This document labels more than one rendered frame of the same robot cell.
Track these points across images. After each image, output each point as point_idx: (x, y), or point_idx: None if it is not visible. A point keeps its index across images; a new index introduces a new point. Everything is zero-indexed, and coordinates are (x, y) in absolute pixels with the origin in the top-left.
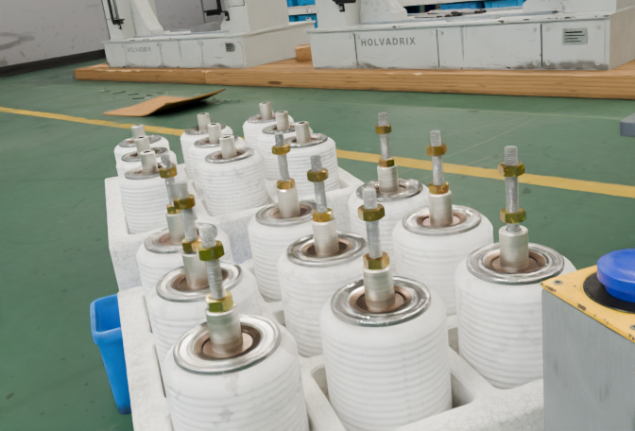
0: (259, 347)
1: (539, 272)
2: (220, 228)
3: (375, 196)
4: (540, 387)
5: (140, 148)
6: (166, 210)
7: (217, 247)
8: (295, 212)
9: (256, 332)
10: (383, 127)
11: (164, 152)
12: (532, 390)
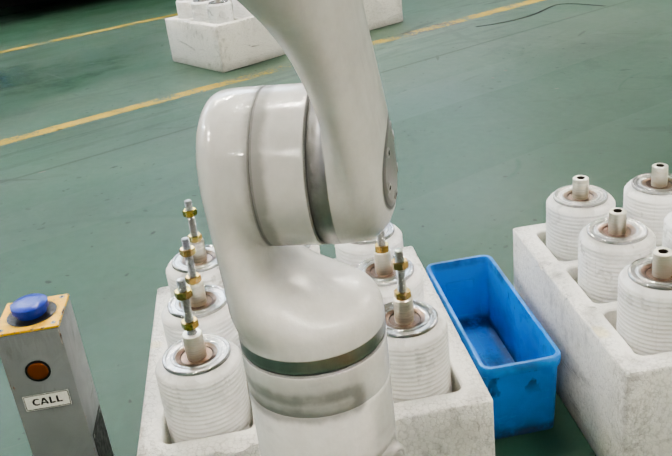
0: (183, 266)
1: (170, 359)
2: (548, 280)
3: (182, 243)
4: (155, 405)
5: (651, 175)
6: (551, 234)
7: (183, 211)
8: (376, 270)
9: (200, 265)
10: (391, 260)
11: (654, 192)
12: (156, 401)
